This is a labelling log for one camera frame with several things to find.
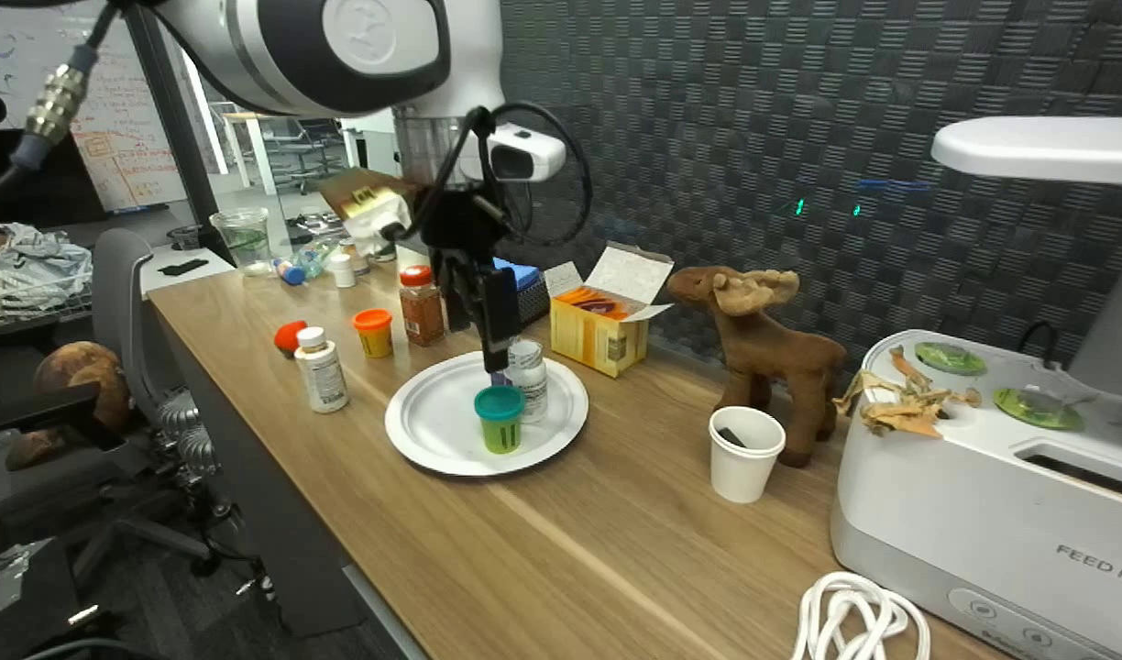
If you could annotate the yellow open cardboard box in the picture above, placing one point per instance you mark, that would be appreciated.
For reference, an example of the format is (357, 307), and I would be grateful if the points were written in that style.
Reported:
(603, 316)

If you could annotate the blue folded cloth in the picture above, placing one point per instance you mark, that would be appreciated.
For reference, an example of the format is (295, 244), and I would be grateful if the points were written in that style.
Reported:
(522, 273)

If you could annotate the small white pill bottle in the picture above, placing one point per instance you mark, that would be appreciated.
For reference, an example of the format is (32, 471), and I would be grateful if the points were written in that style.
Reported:
(531, 364)

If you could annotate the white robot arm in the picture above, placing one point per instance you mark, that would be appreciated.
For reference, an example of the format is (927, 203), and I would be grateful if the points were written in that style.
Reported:
(433, 64)

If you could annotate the grey basket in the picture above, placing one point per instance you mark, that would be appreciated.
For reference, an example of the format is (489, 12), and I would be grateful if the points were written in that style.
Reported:
(533, 304)

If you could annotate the yellow tub orange lid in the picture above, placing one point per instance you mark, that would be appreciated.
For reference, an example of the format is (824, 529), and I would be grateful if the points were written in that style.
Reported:
(375, 333)

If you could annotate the red strawberry toy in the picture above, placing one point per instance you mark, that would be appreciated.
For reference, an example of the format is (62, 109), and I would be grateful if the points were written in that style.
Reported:
(289, 335)

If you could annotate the white planter appliance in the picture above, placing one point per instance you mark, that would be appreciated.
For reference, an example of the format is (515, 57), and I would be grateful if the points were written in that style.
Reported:
(1005, 518)

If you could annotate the spice jar orange lid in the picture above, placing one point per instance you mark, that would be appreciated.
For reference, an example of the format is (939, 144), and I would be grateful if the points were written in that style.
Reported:
(419, 304)

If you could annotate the white pill bottle blue label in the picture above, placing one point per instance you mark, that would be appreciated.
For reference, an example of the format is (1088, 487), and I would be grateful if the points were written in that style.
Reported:
(512, 371)

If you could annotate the white paper plate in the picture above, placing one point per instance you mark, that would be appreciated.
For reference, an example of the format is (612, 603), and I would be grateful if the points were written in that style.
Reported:
(430, 420)

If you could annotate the brown plush moose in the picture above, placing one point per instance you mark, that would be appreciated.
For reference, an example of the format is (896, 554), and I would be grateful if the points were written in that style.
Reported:
(758, 349)

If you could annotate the white paper cup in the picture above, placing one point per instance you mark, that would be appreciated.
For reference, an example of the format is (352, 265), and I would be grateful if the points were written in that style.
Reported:
(742, 453)

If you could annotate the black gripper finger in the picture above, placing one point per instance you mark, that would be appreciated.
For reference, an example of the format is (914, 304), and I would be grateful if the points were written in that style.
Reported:
(495, 316)
(455, 293)

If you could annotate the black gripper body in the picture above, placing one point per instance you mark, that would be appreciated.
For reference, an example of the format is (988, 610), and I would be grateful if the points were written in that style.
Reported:
(466, 227)

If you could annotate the white pill bottle front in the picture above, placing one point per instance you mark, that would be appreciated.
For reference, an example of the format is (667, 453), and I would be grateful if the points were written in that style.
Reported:
(322, 368)

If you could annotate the black office chair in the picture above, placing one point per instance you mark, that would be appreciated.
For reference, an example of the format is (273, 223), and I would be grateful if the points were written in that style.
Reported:
(139, 487)

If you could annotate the brown plush toy on chair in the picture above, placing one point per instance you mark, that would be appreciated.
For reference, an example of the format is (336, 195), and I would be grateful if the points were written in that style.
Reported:
(70, 368)

